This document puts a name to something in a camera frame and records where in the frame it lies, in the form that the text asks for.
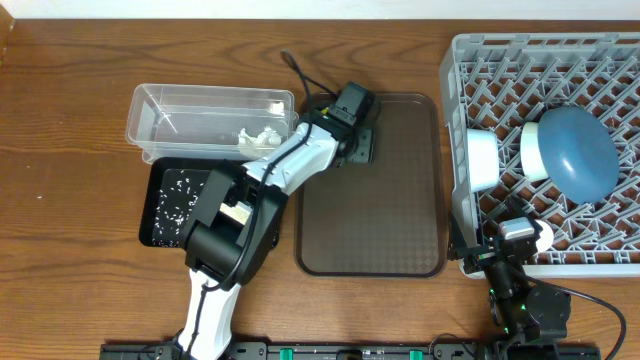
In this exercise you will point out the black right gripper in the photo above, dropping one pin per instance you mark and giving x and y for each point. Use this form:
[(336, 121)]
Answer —
[(459, 248)]

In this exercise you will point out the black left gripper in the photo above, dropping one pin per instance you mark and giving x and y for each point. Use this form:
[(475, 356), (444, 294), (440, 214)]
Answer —
[(367, 153)]

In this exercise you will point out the pink cup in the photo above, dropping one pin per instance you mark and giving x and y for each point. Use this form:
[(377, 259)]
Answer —
[(546, 237)]

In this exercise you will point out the light blue rice bowl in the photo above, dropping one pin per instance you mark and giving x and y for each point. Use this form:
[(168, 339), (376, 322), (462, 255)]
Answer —
[(483, 159)]

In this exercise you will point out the mint green bowl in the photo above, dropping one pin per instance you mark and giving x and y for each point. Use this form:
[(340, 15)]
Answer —
[(531, 159)]

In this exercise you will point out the white tissue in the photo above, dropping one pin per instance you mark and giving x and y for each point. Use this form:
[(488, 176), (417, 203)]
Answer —
[(260, 145)]

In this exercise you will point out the blue plate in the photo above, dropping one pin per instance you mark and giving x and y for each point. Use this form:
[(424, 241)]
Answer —
[(578, 154)]

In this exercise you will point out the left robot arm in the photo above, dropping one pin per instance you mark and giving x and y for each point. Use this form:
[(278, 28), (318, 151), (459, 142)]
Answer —
[(317, 144)]

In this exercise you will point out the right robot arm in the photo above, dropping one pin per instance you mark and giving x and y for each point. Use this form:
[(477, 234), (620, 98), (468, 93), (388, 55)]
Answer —
[(530, 312)]

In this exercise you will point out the grey dishwasher rack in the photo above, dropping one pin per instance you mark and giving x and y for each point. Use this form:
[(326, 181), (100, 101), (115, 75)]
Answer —
[(499, 82)]

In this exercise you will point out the brown serving tray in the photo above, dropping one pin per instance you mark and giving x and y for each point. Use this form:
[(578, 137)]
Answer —
[(385, 219)]

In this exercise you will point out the black plastic tray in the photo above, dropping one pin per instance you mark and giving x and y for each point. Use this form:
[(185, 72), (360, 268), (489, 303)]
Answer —
[(150, 210)]

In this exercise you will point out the spilled white rice pile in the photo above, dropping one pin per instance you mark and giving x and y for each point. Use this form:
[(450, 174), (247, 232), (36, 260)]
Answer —
[(178, 194)]

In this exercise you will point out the clear plastic bin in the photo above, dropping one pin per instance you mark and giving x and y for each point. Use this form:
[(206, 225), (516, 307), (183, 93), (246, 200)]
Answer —
[(196, 121)]

